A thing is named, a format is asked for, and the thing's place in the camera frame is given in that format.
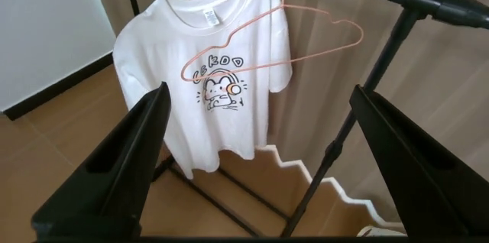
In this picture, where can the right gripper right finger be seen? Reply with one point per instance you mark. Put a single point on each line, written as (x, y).
(428, 197)

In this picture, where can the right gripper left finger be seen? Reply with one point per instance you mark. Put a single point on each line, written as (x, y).
(76, 205)

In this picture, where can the white printed t-shirt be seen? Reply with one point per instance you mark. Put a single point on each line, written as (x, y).
(160, 56)

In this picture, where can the pink clothes hanger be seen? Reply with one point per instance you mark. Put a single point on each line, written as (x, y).
(283, 0)

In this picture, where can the beige curtain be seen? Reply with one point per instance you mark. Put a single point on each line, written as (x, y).
(439, 63)

